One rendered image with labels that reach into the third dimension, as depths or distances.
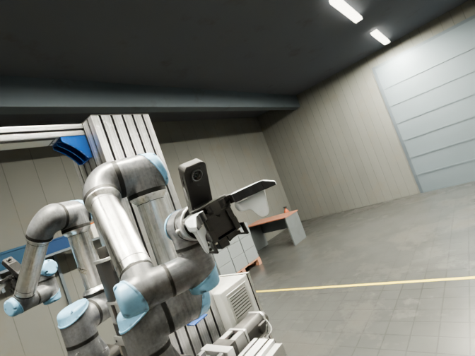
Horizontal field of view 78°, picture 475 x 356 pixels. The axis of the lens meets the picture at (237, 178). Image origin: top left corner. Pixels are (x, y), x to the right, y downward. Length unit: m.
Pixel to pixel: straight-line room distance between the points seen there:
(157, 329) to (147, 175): 0.43
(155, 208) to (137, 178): 0.10
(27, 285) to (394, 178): 8.04
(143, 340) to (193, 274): 0.31
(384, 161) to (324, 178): 1.69
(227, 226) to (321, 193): 8.72
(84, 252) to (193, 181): 0.99
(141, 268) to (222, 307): 0.67
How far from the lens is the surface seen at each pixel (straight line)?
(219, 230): 0.51
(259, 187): 0.49
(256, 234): 7.72
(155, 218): 0.92
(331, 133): 8.84
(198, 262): 0.68
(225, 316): 1.31
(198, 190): 0.54
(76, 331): 1.38
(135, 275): 0.68
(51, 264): 1.66
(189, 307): 0.95
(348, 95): 8.69
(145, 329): 0.93
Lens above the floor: 1.59
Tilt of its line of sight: 2 degrees up
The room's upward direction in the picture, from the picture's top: 20 degrees counter-clockwise
